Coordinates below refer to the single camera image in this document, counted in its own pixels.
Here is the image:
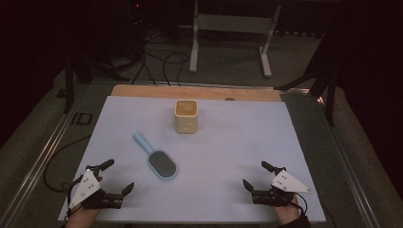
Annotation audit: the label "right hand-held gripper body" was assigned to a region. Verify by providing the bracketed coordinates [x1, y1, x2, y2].
[251, 169, 312, 208]

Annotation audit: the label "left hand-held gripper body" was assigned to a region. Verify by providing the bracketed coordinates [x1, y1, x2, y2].
[67, 164, 125, 211]

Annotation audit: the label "light blue hairbrush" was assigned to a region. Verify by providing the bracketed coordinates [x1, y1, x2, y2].
[132, 131, 179, 181]

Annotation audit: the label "yellow square cup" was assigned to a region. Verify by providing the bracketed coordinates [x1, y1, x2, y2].
[174, 100, 200, 135]

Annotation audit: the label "person's left hand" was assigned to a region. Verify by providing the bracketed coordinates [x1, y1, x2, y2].
[64, 205, 103, 228]

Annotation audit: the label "person's right hand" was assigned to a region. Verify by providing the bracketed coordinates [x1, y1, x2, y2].
[273, 194, 302, 226]

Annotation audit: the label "pale table mat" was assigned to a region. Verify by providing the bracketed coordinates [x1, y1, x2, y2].
[57, 95, 327, 224]

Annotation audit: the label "black tripod stand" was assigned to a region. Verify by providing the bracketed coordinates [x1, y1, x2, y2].
[273, 31, 339, 127]
[62, 47, 131, 114]

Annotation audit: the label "white metal stand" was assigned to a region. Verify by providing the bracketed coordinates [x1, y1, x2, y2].
[188, 0, 283, 80]

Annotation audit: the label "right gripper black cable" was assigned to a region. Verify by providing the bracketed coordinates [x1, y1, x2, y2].
[294, 191, 309, 217]

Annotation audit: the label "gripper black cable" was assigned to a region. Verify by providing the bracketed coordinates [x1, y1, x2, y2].
[43, 135, 93, 195]
[294, 191, 309, 217]

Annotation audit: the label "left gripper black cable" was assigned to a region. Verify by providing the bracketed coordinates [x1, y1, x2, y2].
[43, 135, 93, 195]

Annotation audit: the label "metal floor rail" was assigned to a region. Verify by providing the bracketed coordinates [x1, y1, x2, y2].
[315, 94, 383, 228]
[0, 85, 88, 228]

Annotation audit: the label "black floor cables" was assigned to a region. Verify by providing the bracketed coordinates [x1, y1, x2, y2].
[130, 31, 190, 87]

